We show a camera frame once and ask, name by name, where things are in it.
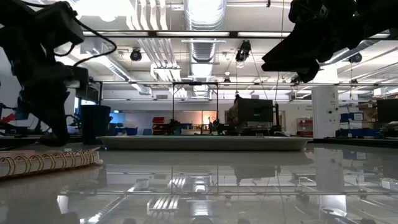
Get white square pillar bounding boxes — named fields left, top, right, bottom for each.
left=311, top=85, right=340, bottom=139

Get grey plastic tray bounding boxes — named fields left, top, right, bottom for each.
left=96, top=135, right=312, bottom=152

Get black overhead crossbar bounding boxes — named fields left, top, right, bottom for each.
left=81, top=30, right=398, bottom=39

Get black computer monitor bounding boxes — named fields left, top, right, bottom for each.
left=238, top=98, right=275, bottom=123
left=376, top=98, right=398, bottom=123

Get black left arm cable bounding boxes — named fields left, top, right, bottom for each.
left=55, top=14, right=118, bottom=68

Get blue storage bins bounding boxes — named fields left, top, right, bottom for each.
left=335, top=111, right=385, bottom=138

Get black metal table frame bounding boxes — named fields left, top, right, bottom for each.
left=0, top=134, right=398, bottom=149

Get person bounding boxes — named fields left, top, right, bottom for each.
left=226, top=94, right=246, bottom=136

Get red storage shelf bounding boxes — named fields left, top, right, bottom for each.
left=296, top=117, right=313, bottom=138

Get dark teal plastic cup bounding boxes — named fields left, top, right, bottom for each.
left=80, top=105, right=112, bottom=146

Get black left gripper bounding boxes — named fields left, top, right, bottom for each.
left=17, top=62, right=90, bottom=146

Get black hanging camera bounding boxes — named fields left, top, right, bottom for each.
left=129, top=47, right=143, bottom=62
left=348, top=52, right=363, bottom=64
left=234, top=39, right=252, bottom=63

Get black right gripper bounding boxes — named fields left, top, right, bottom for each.
left=261, top=0, right=366, bottom=84

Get black background rig frame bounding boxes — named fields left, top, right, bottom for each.
left=171, top=81, right=220, bottom=136

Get pink spiral notebook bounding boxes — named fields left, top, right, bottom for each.
left=0, top=147, right=104, bottom=180

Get white glossy table sheet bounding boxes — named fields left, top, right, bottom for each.
left=0, top=142, right=398, bottom=224

